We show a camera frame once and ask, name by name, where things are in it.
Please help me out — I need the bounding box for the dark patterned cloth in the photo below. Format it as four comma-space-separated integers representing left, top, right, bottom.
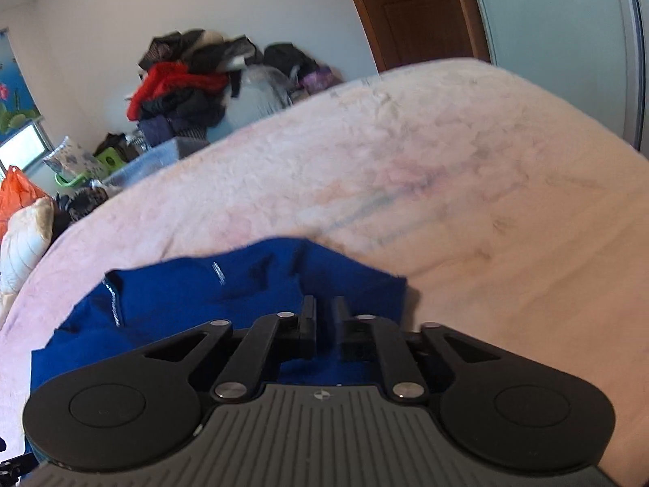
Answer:
53, 187, 110, 234

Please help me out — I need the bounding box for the brown wooden door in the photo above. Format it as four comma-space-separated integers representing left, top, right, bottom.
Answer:
337, 0, 490, 75

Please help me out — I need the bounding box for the green plastic basket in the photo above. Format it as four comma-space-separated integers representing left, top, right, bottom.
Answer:
55, 144, 125, 186

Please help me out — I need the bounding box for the purple garment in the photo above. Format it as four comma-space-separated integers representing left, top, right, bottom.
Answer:
299, 68, 342, 95

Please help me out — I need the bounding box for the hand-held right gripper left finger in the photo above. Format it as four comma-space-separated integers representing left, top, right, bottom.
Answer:
136, 295, 318, 407

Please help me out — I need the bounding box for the blue storage box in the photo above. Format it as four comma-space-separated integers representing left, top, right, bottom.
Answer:
104, 137, 212, 192

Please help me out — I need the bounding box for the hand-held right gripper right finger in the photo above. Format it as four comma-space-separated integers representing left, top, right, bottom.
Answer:
331, 295, 514, 405

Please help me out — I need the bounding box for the blue fleece garment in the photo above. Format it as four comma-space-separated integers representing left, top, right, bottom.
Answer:
30, 236, 409, 392

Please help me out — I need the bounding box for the pink fuzzy blanket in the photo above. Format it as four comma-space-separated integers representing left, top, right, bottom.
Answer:
0, 58, 649, 474

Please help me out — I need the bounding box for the black bag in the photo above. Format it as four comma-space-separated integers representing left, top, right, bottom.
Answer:
262, 43, 321, 83

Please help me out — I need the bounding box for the pile of dark clothes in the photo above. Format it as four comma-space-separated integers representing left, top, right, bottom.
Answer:
137, 29, 264, 141

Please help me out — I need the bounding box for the frosted sliding wardrobe door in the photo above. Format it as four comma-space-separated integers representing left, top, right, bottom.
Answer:
464, 0, 649, 153

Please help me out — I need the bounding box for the window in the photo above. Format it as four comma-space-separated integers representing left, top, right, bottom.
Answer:
0, 122, 54, 173

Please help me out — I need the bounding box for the orange plastic bag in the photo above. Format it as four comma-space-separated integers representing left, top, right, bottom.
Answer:
0, 165, 52, 242

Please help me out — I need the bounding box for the clear plastic bag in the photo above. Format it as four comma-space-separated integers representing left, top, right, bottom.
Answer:
223, 63, 293, 133

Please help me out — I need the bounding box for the floral cushion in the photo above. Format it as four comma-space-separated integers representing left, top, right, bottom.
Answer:
43, 136, 110, 183

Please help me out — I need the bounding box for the red garment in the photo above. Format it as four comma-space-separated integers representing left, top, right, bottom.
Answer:
127, 61, 230, 123

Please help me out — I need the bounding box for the lotus print roller blind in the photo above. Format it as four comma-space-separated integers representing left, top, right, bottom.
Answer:
0, 28, 44, 136

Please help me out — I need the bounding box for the white quilt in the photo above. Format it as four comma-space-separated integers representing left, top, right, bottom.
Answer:
0, 197, 56, 295

